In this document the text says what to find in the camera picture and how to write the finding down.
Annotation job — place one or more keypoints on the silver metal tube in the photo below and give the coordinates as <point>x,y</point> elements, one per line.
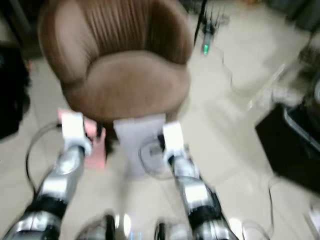
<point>300,127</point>

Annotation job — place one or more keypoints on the brown upholstered sofa chair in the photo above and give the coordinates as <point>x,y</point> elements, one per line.
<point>125,85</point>

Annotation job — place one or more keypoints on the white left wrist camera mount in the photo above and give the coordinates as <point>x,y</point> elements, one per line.
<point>72,127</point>

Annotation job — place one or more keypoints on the silver left robot leg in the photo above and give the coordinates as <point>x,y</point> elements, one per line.
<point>105,229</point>

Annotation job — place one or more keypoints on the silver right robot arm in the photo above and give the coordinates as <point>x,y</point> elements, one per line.
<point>192,192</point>

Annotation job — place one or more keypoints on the silver robot leg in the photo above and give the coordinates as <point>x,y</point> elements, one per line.
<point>105,229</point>
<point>175,232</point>

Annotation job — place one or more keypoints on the black cabinet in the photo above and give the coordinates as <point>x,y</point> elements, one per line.
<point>290,155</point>

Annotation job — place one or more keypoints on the clear glass table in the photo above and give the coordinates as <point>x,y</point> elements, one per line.
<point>285,85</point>

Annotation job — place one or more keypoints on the black device with green light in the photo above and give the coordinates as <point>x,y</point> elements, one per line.
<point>206,37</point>

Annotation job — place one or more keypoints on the grey pillow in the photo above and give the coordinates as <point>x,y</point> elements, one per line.
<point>140,145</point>

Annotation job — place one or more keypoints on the silver right robot leg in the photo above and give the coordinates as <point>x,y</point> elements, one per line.
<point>175,232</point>

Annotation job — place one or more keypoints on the black bag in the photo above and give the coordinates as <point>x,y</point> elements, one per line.
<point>12,90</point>

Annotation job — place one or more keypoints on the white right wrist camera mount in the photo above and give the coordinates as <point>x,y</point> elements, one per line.
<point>173,136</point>

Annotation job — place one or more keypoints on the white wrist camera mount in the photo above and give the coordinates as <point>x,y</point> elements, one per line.
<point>173,136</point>
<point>72,127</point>

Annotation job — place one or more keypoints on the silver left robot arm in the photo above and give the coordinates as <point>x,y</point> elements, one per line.
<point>65,172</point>

